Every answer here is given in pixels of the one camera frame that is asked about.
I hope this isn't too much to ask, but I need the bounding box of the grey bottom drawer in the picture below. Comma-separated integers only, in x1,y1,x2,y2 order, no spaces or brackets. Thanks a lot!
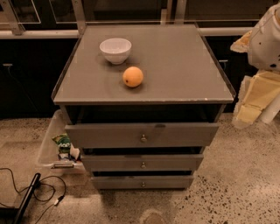
91,175,194,189

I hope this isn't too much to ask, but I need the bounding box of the grey drawer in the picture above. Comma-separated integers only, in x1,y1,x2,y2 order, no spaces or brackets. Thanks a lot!
91,175,194,189
65,122,219,148
81,154,203,172

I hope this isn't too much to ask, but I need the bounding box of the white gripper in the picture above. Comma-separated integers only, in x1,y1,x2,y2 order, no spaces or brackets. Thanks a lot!
230,31,280,129

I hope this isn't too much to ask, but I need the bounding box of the grey drawer cabinet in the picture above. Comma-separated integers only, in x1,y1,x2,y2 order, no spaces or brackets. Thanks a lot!
52,24,235,178

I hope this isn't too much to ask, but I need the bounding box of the grey middle drawer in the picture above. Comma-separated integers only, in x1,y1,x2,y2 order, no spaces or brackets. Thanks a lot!
81,154,203,172

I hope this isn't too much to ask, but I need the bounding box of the black bar on floor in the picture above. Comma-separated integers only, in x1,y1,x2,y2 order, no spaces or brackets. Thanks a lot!
12,172,41,224

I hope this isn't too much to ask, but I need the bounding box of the black cable on floor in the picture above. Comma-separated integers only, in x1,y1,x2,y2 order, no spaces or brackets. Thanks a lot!
0,167,67,224

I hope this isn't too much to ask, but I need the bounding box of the white ceramic bowl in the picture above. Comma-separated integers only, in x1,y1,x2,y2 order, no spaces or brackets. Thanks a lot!
99,38,132,65

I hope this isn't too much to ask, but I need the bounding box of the orange fruit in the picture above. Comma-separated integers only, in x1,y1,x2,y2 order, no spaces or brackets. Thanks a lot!
122,66,144,88

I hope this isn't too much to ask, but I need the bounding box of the green snack bag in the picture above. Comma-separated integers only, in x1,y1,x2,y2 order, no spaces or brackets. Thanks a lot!
52,133,71,153

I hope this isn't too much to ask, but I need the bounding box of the grey top drawer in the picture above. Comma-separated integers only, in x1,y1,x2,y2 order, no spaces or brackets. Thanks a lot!
65,122,219,148

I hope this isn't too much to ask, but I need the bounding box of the clear plastic bin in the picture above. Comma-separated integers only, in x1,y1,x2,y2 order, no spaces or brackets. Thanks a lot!
36,110,85,175

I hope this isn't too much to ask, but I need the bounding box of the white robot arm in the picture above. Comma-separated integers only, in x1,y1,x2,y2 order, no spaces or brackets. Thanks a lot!
230,3,280,129

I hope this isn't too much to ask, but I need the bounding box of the metal railing frame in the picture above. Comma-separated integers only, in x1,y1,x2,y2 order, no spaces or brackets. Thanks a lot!
0,0,280,40

